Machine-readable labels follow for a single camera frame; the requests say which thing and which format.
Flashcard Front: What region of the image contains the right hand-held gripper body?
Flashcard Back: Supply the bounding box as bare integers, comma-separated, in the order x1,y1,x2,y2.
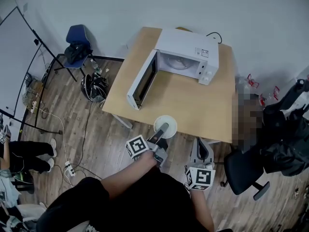
185,156,216,191

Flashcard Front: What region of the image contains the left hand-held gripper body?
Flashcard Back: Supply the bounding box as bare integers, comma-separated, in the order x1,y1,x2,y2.
125,134,169,168

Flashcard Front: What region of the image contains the white bowl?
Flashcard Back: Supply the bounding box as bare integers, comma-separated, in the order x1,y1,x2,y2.
154,115,178,139

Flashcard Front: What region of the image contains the white microwave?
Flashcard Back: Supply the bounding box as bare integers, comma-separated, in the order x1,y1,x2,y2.
126,28,220,111

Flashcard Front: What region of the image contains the person's right forearm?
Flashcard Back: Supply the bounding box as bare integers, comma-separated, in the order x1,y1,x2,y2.
189,189,215,232

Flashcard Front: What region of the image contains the person's left forearm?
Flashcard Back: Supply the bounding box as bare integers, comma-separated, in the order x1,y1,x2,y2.
100,151,160,200

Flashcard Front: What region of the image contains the black office chair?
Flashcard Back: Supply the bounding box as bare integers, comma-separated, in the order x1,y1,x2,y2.
221,148,270,201

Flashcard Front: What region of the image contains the person's black clothing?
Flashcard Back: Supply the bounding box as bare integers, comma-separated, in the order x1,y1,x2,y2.
36,170,201,232

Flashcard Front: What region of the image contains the black helmet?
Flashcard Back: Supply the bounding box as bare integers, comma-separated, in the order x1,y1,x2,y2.
80,72,109,103

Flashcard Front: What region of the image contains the black jacket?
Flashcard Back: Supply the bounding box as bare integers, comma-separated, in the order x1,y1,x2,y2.
259,102,309,177

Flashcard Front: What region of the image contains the clear plastic water bottle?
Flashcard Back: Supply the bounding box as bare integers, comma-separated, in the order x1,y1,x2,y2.
90,58,102,74

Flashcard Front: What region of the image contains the black scooter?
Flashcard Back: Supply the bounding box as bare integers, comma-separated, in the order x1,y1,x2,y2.
264,78,309,116

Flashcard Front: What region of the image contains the black bag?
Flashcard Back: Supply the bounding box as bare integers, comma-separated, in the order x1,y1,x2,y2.
64,41,94,65

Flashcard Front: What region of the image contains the brown cardboard box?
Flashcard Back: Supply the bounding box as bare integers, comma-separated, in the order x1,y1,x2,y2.
28,80,44,94

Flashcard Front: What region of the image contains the blue chair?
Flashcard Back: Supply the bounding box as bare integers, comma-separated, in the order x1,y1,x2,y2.
53,24,97,82

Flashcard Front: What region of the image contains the whiteboard on black stand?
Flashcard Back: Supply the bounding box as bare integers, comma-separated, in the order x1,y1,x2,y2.
0,6,61,134

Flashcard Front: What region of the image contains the white floor cable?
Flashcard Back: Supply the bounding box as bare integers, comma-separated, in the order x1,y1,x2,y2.
36,107,73,186

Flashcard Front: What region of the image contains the black power cable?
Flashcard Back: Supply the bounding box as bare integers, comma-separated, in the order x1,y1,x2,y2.
206,31,222,44

